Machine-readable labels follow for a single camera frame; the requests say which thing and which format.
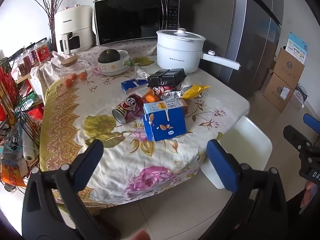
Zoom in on white thread spool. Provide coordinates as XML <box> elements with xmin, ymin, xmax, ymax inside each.
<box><xmin>23</xmin><ymin>133</ymin><xmax>37</xmax><ymax>161</ymax></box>

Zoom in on vase with dry twigs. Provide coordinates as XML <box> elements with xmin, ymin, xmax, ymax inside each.
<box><xmin>32</xmin><ymin>0</ymin><xmax>64</xmax><ymax>53</ymax></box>

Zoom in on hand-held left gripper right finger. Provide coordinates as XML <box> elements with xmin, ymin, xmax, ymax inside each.
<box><xmin>200</xmin><ymin>139</ymin><xmax>288</xmax><ymax>240</ymax></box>

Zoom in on flat blue carton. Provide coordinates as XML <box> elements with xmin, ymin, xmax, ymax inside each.
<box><xmin>121</xmin><ymin>78</ymin><xmax>148</xmax><ymax>95</ymax></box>

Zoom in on black wire rack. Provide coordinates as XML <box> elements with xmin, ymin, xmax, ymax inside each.
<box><xmin>0</xmin><ymin>44</ymin><xmax>50</xmax><ymax>193</ymax></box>

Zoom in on green kabocha squash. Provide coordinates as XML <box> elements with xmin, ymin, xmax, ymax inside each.
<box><xmin>98</xmin><ymin>49</ymin><xmax>123</xmax><ymax>64</ymax></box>

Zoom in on big blue milk carton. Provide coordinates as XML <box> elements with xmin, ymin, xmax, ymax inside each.
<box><xmin>143</xmin><ymin>98</ymin><xmax>188</xmax><ymax>142</ymax></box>

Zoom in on white electric pot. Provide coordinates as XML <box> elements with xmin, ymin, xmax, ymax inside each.
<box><xmin>156</xmin><ymin>28</ymin><xmax>241</xmax><ymax>75</ymax></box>

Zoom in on white and blue bag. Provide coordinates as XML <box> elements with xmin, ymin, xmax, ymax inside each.
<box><xmin>293</xmin><ymin>83</ymin><xmax>310</xmax><ymax>108</ymax></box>

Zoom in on black microwave oven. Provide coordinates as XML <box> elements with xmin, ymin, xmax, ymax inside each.
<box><xmin>93</xmin><ymin>0</ymin><xmax>180</xmax><ymax>47</ymax></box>

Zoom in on silver foil wrapper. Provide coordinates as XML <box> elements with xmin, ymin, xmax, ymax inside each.
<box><xmin>163</xmin><ymin>89</ymin><xmax>186</xmax><ymax>100</ymax></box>

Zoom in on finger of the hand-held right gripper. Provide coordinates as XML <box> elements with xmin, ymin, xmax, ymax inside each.
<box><xmin>303</xmin><ymin>114</ymin><xmax>320</xmax><ymax>131</ymax></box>
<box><xmin>283</xmin><ymin>125</ymin><xmax>313</xmax><ymax>153</ymax></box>

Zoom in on white air fryer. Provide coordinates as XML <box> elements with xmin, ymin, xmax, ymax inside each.
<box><xmin>54</xmin><ymin>4</ymin><xmax>94</xmax><ymax>55</ymax></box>

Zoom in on small-flower white cloth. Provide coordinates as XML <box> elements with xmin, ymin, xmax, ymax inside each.
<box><xmin>30</xmin><ymin>40</ymin><xmax>160</xmax><ymax>98</ymax></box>

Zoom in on black plastic tray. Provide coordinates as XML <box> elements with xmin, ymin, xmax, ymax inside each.
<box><xmin>147</xmin><ymin>68</ymin><xmax>187</xmax><ymax>89</ymax></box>

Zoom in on floral tablecloth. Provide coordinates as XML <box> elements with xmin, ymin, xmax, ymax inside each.
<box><xmin>40</xmin><ymin>52</ymin><xmax>251</xmax><ymax>206</ymax></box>

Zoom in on red cartoon drink can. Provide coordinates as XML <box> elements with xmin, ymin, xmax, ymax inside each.
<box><xmin>151</xmin><ymin>85</ymin><xmax>175</xmax><ymax>98</ymax></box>
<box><xmin>112</xmin><ymin>93</ymin><xmax>144</xmax><ymax>124</ymax></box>

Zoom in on yellow wrapper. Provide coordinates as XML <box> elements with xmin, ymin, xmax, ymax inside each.
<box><xmin>180</xmin><ymin>84</ymin><xmax>212</xmax><ymax>99</ymax></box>

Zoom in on red label jar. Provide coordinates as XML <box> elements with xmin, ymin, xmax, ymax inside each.
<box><xmin>33</xmin><ymin>38</ymin><xmax>51</xmax><ymax>64</ymax></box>

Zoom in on white chair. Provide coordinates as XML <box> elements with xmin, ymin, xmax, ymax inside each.
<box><xmin>200</xmin><ymin>116</ymin><xmax>273</xmax><ymax>190</ymax></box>

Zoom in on red packets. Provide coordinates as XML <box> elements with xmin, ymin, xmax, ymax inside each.
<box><xmin>0</xmin><ymin>64</ymin><xmax>21</xmax><ymax>123</ymax></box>

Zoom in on blue and white paper box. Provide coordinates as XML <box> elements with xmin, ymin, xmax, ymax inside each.
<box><xmin>285</xmin><ymin>32</ymin><xmax>309</xmax><ymax>65</ymax></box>

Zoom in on orange packet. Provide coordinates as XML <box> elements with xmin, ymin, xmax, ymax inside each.
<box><xmin>0</xmin><ymin>159</ymin><xmax>27</xmax><ymax>188</ymax></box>

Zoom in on person's right hand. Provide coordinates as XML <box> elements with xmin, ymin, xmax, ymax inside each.
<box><xmin>304</xmin><ymin>181</ymin><xmax>320</xmax><ymax>215</ymax></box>

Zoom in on white dish with green handle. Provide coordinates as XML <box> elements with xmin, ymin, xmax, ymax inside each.
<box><xmin>97</xmin><ymin>50</ymin><xmax>133</xmax><ymax>72</ymax></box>

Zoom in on glass jar with wooden lid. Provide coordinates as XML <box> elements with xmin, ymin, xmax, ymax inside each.
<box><xmin>60</xmin><ymin>56</ymin><xmax>93</xmax><ymax>88</ymax></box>

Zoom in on grey refrigerator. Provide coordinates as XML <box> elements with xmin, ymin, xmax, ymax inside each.
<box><xmin>219</xmin><ymin>0</ymin><xmax>285</xmax><ymax>98</ymax></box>

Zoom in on orange fruit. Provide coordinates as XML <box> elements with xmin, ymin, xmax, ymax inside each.
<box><xmin>142</xmin><ymin>90</ymin><xmax>160</xmax><ymax>103</ymax></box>

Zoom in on person's left hand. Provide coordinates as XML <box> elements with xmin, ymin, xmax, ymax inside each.
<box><xmin>131</xmin><ymin>230</ymin><xmax>152</xmax><ymax>240</ymax></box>

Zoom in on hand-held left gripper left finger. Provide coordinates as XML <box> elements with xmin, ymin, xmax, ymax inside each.
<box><xmin>22</xmin><ymin>139</ymin><xmax>121</xmax><ymax>240</ymax></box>

